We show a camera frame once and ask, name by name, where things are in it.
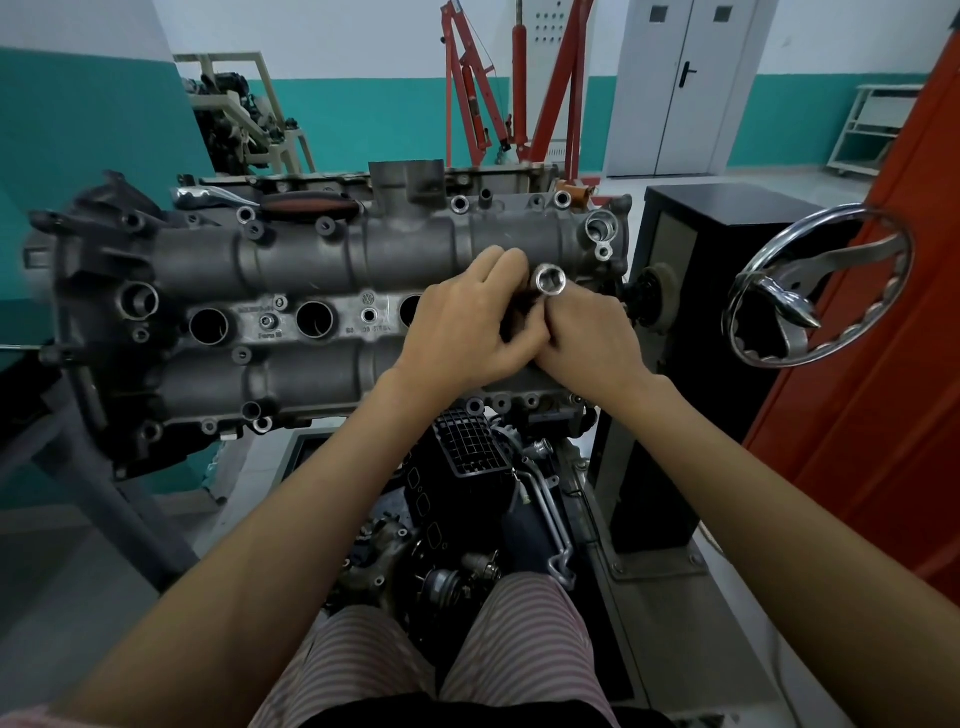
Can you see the person's right fingers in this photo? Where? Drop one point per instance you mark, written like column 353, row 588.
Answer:
column 562, row 319

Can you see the black engine block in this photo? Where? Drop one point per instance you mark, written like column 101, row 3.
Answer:
column 465, row 510

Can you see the chrome handwheel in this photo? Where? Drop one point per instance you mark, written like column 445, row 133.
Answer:
column 814, row 296

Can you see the engine on beige stand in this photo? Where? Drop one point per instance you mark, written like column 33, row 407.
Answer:
column 232, row 120

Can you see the red engine crane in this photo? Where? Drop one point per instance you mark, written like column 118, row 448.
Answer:
column 517, row 90

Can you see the grey double door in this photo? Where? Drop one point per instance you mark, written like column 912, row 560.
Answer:
column 682, row 82

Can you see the grey electrical cabinet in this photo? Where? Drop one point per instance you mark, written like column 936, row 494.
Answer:
column 544, row 45

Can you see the person's left fingers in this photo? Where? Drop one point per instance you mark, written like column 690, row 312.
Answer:
column 517, row 315

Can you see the chrome socket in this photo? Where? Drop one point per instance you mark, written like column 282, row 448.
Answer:
column 547, row 279

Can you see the pink striped trousers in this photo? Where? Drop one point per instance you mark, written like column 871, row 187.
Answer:
column 517, row 645

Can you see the person's left hand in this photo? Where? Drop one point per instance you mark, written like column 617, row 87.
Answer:
column 457, row 330

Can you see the white shelf rack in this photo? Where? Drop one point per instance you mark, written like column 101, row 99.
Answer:
column 874, row 127

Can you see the person's right hand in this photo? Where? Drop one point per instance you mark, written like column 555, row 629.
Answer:
column 596, row 349

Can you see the person's right forearm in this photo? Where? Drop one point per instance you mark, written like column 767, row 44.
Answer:
column 787, row 540

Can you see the orange plastic plug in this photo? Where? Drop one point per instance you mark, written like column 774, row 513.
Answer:
column 580, row 197

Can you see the person's left forearm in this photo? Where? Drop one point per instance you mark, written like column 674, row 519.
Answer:
column 262, row 570

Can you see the grey engine cylinder head cover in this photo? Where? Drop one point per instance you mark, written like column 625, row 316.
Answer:
column 300, row 255

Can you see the black engine stand column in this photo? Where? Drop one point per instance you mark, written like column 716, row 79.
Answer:
column 675, row 247

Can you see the grey stand frame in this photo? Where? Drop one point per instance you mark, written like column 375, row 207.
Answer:
column 97, row 495

